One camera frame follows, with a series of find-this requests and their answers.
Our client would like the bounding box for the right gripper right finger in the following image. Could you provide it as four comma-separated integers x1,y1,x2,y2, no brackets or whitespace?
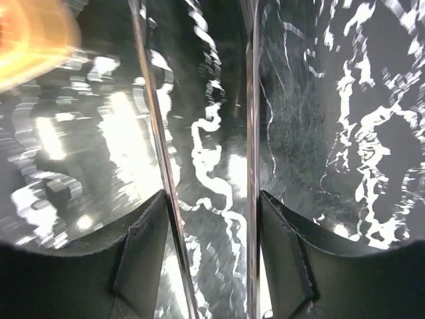
260,191,424,318

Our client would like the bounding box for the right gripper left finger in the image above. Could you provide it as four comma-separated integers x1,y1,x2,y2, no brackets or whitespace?
1,190,169,318

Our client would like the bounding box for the gold chocolate tin box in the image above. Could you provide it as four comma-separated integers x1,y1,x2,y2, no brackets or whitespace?
1,1,80,92

